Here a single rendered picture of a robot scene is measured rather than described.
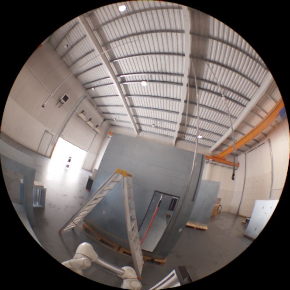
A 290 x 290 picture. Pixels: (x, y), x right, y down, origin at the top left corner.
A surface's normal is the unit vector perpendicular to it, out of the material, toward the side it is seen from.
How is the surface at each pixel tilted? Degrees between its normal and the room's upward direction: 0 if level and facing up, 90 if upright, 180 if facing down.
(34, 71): 90
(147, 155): 90
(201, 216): 90
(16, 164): 90
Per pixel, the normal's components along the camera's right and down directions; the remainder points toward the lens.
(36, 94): 0.93, 0.24
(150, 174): -0.18, -0.38
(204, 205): -0.49, -0.43
